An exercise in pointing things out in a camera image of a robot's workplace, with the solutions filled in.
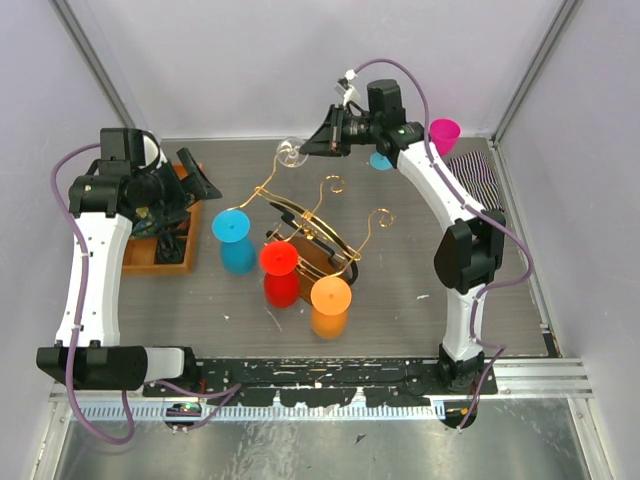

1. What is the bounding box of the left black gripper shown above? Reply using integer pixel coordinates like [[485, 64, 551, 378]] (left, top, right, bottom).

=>
[[135, 147, 221, 226]]

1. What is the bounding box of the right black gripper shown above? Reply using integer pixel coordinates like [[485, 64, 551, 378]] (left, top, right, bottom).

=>
[[299, 104, 380, 158]]

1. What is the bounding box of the clear champagne flute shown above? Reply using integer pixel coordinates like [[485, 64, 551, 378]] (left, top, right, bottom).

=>
[[275, 137, 309, 168]]

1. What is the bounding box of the blue wine glass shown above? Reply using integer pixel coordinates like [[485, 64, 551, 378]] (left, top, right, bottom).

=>
[[211, 209, 256, 275], [369, 152, 393, 171]]

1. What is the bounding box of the pink wine glass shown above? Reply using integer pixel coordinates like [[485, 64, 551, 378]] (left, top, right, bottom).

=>
[[429, 118, 461, 156]]

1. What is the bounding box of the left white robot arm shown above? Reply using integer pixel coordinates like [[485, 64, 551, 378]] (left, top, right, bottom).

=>
[[36, 127, 222, 396]]

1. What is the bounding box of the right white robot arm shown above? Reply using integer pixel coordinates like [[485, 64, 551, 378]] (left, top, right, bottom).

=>
[[300, 77, 506, 394]]

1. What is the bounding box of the red wine glass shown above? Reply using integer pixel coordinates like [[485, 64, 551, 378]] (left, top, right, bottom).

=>
[[259, 241, 300, 309]]

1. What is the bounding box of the orange wine glass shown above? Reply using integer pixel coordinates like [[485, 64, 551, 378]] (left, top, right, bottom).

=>
[[310, 276, 352, 339]]

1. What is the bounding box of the dark patterned rolled cloth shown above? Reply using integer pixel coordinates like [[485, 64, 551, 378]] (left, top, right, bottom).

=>
[[155, 230, 186, 265]]

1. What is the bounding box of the green patterned rolled cloth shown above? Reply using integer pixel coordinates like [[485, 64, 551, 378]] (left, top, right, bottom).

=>
[[130, 207, 166, 239]]

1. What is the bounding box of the wooden compartment tray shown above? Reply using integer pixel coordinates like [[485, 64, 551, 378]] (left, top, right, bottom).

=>
[[122, 180, 201, 276]]

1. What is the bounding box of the striped black white cloth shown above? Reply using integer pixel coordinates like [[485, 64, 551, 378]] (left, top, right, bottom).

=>
[[447, 151, 505, 212]]

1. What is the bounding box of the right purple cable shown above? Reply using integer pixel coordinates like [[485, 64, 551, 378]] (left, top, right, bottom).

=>
[[349, 58, 532, 431]]

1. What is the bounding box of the purple cable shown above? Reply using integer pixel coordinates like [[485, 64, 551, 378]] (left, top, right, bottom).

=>
[[52, 143, 244, 446], [349, 58, 532, 431]]

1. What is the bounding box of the gold wire glass rack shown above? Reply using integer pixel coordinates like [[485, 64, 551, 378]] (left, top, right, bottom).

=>
[[234, 153, 395, 303]]

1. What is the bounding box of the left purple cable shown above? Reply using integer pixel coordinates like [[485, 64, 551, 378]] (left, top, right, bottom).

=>
[[52, 143, 244, 446]]

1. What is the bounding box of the grey slotted cable duct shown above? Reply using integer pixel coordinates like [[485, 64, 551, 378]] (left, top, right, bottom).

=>
[[74, 402, 446, 424]]

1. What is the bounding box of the black mounting base plate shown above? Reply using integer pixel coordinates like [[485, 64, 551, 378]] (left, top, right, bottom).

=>
[[173, 358, 473, 408]]

